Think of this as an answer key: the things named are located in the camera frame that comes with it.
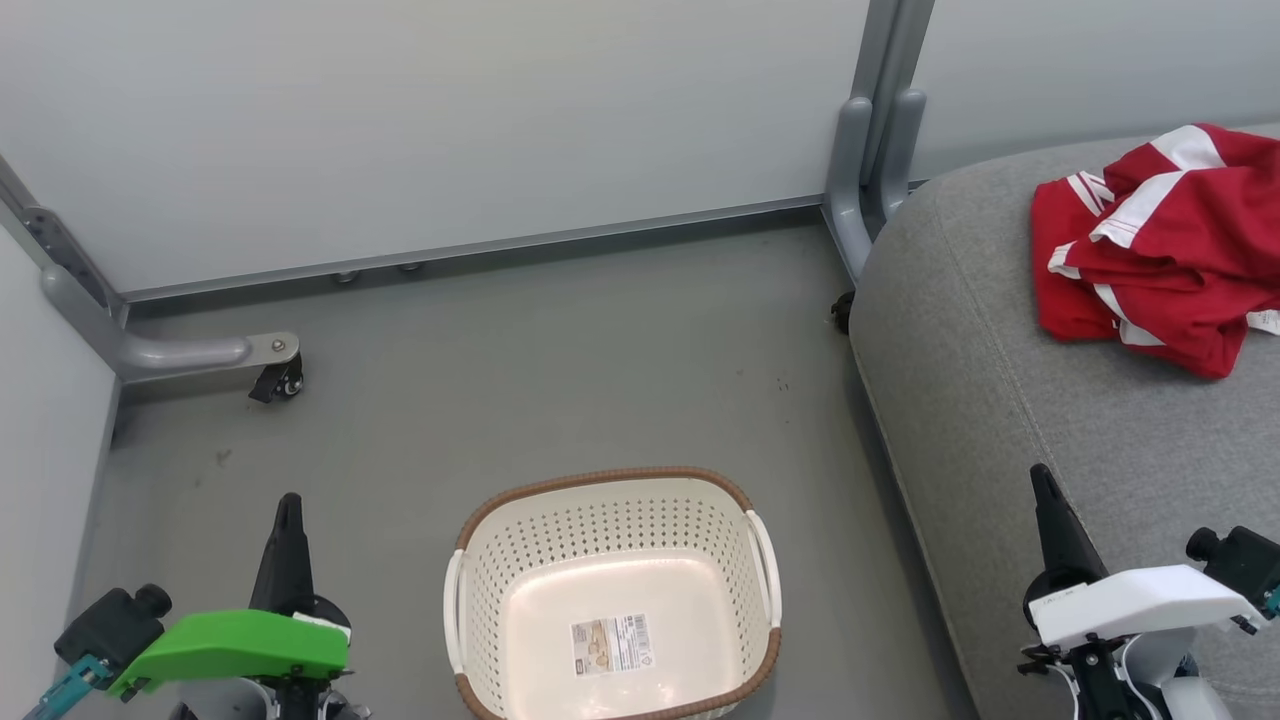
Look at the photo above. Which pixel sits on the teal camera connector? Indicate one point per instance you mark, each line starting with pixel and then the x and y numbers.
pixel 1273 600
pixel 65 690

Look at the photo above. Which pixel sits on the paper barcode label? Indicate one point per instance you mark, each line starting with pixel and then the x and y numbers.
pixel 610 645

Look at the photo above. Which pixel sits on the curved grey partition leg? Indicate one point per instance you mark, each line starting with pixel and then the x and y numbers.
pixel 170 352

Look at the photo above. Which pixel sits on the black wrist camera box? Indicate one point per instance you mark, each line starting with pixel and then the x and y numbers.
pixel 1245 560
pixel 110 625

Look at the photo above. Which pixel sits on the black caster wheel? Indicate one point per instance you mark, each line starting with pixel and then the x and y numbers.
pixel 842 312
pixel 278 382

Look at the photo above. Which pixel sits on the red white striped garment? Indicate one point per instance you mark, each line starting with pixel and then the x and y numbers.
pixel 1170 260

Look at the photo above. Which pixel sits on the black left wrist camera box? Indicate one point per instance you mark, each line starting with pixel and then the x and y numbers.
pixel 110 625

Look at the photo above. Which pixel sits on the grey partition post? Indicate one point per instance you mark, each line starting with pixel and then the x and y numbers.
pixel 870 150

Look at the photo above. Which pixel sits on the cream perforated laundry basket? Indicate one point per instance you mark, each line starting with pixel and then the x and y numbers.
pixel 610 560

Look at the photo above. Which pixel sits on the grey partition bottom rail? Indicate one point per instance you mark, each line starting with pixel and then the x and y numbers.
pixel 480 250

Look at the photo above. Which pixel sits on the small metal levelling foot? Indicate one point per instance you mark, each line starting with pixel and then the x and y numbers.
pixel 346 275

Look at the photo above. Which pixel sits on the grey fabric sofa seat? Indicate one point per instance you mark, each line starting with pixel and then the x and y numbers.
pixel 1050 430

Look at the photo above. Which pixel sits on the teal right camera connector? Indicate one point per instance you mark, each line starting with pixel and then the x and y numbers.
pixel 1273 600

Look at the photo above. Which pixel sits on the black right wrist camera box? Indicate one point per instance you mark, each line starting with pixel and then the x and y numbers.
pixel 1245 560

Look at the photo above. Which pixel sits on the teal left camera connector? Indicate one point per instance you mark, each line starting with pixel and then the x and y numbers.
pixel 65 690

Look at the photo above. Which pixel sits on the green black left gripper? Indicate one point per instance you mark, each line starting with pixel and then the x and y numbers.
pixel 230 645

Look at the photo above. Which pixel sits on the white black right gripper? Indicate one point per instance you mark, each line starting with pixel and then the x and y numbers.
pixel 1140 605

